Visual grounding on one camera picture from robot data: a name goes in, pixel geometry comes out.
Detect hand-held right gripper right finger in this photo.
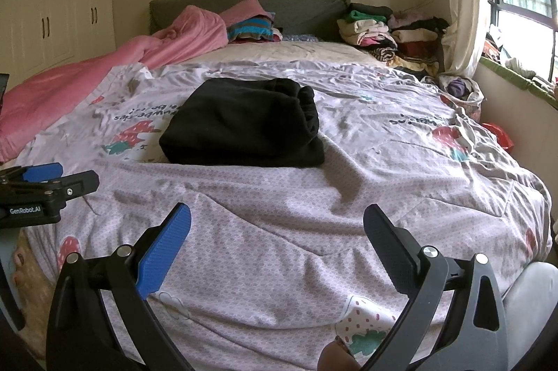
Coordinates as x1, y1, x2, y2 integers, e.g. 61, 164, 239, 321
360, 203, 511, 371

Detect windowsill clutter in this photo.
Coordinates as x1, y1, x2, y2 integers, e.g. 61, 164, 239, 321
484, 26, 558, 93

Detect cream wardrobe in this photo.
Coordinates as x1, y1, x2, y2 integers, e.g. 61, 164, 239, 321
0, 0, 118, 93

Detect grey headboard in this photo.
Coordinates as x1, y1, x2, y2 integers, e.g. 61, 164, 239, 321
149, 0, 352, 36

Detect white bag of clothes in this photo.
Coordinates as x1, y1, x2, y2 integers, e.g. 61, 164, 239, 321
436, 72, 484, 121

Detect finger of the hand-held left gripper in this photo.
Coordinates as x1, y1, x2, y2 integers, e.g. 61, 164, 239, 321
0, 162, 64, 186
26, 169, 100, 206

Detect pink blanket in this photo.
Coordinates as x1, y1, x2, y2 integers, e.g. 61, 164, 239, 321
0, 5, 227, 162

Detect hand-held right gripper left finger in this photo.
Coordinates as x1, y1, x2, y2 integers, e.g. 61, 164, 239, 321
46, 202, 197, 371

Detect pile of mixed clothes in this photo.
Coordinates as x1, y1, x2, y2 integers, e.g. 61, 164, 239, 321
338, 2, 452, 75

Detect green windowsill cushion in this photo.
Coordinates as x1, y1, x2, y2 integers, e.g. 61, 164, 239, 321
477, 57, 558, 110

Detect window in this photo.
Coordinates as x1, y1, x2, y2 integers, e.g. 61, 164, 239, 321
482, 0, 558, 84

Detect cream bed sheet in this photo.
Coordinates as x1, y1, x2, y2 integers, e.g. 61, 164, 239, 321
187, 41, 393, 69

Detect strawberry print quilt cover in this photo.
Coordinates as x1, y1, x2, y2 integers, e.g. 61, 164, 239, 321
22, 63, 554, 371

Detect red plastic bag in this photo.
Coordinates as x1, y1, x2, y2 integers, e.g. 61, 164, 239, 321
482, 122, 515, 149

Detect striped folded clothes stack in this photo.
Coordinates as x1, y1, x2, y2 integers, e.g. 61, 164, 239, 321
227, 11, 284, 45

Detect pale grey cloth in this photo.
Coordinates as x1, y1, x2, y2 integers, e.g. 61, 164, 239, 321
501, 261, 558, 371

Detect black sweater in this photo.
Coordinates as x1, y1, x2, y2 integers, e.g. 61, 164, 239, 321
159, 77, 327, 168

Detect person's right hand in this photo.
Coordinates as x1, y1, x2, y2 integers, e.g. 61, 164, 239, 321
317, 338, 363, 371

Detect pink pillow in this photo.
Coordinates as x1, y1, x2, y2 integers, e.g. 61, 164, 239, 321
218, 0, 269, 25

